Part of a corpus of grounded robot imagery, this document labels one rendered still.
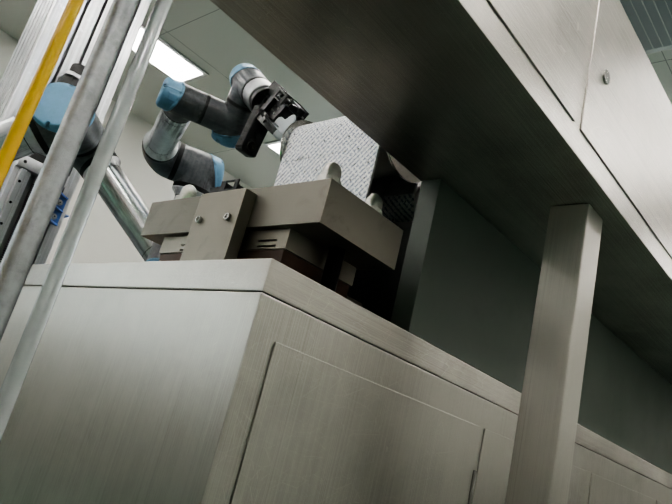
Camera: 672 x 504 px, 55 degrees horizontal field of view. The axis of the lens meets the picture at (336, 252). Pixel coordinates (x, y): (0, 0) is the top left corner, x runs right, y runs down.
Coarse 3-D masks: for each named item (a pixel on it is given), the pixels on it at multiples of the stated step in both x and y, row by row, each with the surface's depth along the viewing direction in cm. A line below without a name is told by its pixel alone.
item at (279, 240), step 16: (176, 240) 98; (256, 240) 85; (272, 240) 84; (288, 240) 81; (304, 240) 83; (160, 256) 99; (176, 256) 97; (240, 256) 86; (256, 256) 84; (272, 256) 82; (288, 256) 82; (304, 256) 83; (320, 256) 86; (304, 272) 84; (320, 272) 86; (352, 272) 90; (336, 288) 88
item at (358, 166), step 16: (304, 160) 117; (320, 160) 114; (336, 160) 111; (352, 160) 108; (368, 160) 106; (288, 176) 118; (304, 176) 115; (352, 176) 107; (368, 176) 104; (352, 192) 105; (368, 192) 103
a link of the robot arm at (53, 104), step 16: (48, 96) 134; (64, 96) 135; (48, 112) 133; (64, 112) 134; (0, 128) 134; (32, 128) 133; (48, 128) 133; (96, 128) 142; (0, 144) 133; (32, 144) 135; (48, 144) 136; (96, 144) 146
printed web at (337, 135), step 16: (304, 128) 122; (320, 128) 118; (336, 128) 114; (352, 128) 111; (288, 144) 122; (304, 144) 119; (320, 144) 115; (336, 144) 113; (352, 144) 110; (368, 144) 107; (288, 160) 120; (384, 192) 117; (400, 192) 115; (384, 208) 116; (400, 208) 114
